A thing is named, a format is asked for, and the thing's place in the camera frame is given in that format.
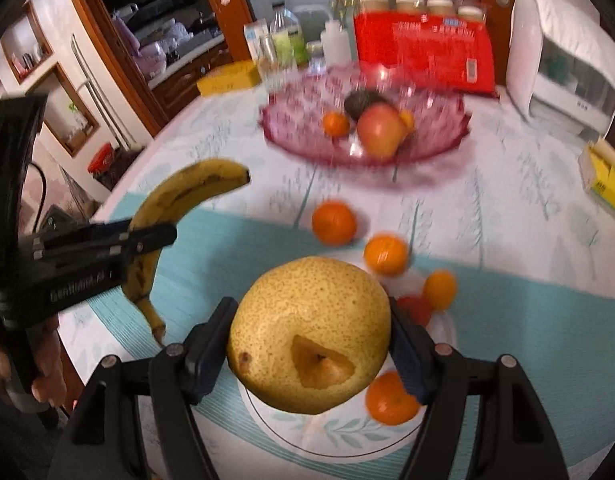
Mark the red lid container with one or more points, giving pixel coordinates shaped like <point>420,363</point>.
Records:
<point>101,157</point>

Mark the red apple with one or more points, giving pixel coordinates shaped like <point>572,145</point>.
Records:
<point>380,132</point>

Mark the pink glass fruit bowl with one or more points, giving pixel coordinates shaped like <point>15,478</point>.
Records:
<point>297,110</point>

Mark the yellow sponge pack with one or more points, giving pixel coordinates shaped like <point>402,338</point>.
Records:
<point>607,180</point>

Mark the small orange mandarin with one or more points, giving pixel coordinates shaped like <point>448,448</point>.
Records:
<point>408,120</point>

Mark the person's left hand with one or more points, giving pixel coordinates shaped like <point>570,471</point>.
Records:
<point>51,360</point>

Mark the red paper cup package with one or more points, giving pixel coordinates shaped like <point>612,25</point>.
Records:
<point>422,50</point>

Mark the small clear jar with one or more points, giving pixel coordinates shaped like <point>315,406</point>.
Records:
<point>315,55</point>

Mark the green label glass bottle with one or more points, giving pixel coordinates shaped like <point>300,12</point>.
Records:
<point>287,40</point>

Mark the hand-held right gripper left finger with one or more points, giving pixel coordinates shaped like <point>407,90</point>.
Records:
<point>210,355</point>

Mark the yellow pear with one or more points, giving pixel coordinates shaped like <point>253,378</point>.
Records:
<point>307,320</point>

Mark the clear glass tumbler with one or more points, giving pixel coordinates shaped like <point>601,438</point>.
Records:
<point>272,77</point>

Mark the small red fruit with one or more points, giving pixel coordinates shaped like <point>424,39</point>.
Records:
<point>415,310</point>

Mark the dark avocado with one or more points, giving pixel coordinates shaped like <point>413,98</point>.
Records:
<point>360,102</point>

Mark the teal striped placemat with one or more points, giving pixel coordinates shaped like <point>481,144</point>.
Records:
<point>512,335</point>

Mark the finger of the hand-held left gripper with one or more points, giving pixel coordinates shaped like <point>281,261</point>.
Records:
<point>82,237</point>
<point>147,240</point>

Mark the white squeeze wash bottle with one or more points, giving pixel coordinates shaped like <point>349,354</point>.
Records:
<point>335,42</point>

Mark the wooden kitchen cabinet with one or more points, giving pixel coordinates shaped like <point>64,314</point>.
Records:
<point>187,85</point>

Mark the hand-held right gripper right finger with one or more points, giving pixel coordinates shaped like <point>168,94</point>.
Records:
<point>407,355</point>

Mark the white and blue carton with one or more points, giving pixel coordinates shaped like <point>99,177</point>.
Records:
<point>255,40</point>

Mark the large orange mandarin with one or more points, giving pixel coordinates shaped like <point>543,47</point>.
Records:
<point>387,402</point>

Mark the small metal can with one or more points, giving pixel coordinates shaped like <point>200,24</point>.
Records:
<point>267,47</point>

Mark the spotted yellow banana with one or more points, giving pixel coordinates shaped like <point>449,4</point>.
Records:
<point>187,185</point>

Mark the yellow cardboard box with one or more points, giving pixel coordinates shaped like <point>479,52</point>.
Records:
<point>227,77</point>

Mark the white leaf-print plate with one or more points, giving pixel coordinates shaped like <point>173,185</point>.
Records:
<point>337,435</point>

